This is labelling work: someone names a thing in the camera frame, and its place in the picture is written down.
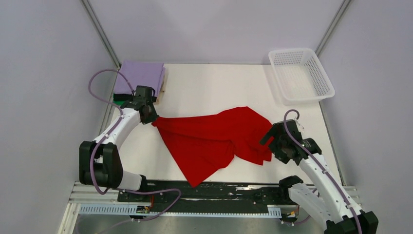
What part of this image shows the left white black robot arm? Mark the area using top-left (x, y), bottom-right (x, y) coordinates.
top-left (79, 86), bottom-right (159, 201)

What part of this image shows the red t shirt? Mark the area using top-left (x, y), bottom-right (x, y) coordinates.
top-left (152, 107), bottom-right (272, 188)

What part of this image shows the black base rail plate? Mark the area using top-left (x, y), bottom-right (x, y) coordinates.
top-left (117, 180), bottom-right (299, 216)

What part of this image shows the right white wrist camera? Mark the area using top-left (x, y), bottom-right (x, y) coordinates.
top-left (296, 122), bottom-right (305, 131)

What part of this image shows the wooden board under stack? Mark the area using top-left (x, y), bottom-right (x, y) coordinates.
top-left (155, 68), bottom-right (167, 105)

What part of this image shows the white plastic basket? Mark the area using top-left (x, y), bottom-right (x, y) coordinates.
top-left (268, 48), bottom-right (335, 105)

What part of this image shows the folded black t shirt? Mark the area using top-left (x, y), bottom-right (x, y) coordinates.
top-left (113, 94), bottom-right (134, 102)

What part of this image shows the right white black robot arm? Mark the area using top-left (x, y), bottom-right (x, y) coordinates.
top-left (260, 119), bottom-right (378, 234)

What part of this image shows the folded green t shirt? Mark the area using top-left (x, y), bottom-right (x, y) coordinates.
top-left (113, 100), bottom-right (126, 106)

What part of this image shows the folded lilac t shirt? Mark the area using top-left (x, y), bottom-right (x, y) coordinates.
top-left (119, 60), bottom-right (166, 97)

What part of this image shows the white slotted cable duct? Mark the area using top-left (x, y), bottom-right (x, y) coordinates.
top-left (78, 204), bottom-right (282, 218)

